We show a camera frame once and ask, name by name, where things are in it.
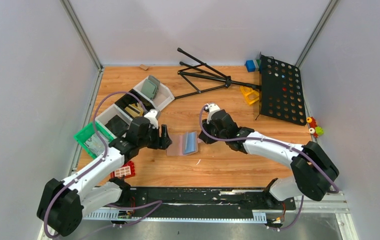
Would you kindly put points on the green plastic bin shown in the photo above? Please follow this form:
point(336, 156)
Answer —
point(87, 132)

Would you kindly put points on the black plastic bin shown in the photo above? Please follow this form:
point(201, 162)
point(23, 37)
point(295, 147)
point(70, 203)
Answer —
point(126, 99)

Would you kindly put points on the tan black item in bin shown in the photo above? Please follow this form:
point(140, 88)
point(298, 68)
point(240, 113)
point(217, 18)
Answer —
point(135, 110)

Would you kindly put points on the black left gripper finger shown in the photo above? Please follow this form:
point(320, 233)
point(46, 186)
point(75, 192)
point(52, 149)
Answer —
point(164, 132)
point(164, 143)

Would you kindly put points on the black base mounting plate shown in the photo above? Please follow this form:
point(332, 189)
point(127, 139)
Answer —
point(200, 203)

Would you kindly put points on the grey green pouch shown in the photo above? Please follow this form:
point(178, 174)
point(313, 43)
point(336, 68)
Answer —
point(150, 87)

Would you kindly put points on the clear packet in green bin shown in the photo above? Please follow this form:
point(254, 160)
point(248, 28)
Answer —
point(95, 145)

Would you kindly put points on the blue toy block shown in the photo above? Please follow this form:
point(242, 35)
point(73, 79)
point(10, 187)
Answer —
point(252, 65)

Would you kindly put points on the yellow toy frame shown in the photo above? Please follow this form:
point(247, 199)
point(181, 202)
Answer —
point(250, 95)

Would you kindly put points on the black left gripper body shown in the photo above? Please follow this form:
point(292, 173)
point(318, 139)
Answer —
point(158, 138)

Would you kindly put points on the red yellow toy piece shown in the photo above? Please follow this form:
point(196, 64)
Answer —
point(311, 122)

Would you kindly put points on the black folding tripod stand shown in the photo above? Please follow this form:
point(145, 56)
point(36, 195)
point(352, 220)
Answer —
point(205, 72)

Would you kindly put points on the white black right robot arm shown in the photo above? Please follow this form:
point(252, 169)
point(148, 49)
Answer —
point(313, 172)

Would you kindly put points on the green white toy piece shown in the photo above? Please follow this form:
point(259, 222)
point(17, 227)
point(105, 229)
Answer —
point(316, 131)

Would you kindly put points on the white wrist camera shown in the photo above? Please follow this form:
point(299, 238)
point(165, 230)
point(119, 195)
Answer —
point(153, 116)
point(210, 109)

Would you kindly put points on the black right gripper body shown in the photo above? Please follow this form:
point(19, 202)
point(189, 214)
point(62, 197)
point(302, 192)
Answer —
point(210, 133)

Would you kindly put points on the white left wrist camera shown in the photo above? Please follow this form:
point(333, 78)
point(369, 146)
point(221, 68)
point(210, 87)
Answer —
point(153, 116)

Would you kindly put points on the small wooden block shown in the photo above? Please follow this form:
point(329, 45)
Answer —
point(144, 67)

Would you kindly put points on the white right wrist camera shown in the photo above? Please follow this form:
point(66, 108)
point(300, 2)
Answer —
point(210, 109)

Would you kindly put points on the white bin far end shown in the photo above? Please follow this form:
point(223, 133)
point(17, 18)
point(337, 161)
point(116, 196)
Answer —
point(163, 98)

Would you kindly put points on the white bin near green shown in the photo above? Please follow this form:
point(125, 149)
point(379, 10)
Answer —
point(108, 114)

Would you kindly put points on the black perforated music tray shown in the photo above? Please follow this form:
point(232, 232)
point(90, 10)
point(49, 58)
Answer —
point(281, 93)

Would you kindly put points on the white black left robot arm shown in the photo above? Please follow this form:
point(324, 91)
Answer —
point(64, 203)

